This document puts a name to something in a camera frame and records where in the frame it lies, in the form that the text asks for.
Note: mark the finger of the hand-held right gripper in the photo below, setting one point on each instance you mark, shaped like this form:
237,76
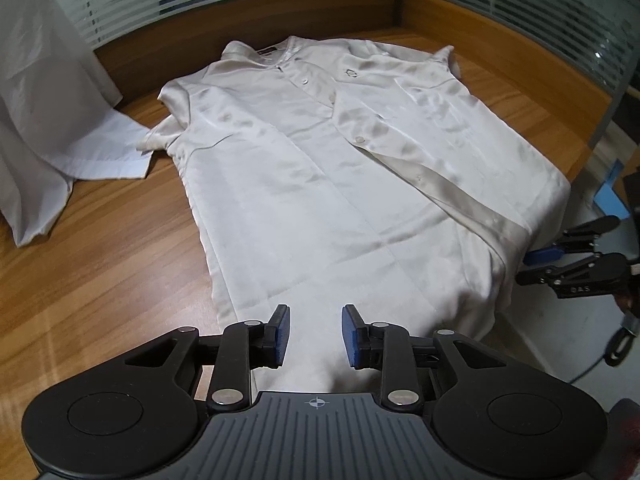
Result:
535,276
542,256

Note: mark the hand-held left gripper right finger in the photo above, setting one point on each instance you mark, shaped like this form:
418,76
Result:
350,335

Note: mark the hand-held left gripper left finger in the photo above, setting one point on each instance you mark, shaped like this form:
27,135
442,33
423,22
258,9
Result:
282,332

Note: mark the cream satin shirt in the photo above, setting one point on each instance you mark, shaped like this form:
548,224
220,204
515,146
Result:
300,185

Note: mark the glass desk partition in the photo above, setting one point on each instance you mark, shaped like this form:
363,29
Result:
500,40
250,25

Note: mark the white shirt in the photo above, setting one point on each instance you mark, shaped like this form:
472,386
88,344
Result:
40,110

